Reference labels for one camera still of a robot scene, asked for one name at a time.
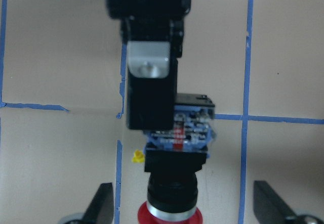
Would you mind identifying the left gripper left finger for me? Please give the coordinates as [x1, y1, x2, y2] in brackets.
[58, 183, 114, 223]

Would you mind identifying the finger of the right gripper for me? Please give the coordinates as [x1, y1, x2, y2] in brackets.
[120, 18, 184, 130]

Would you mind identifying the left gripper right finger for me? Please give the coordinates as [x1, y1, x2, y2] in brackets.
[253, 181, 323, 224]

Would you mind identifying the red push button switch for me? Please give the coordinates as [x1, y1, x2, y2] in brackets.
[129, 93, 216, 223]

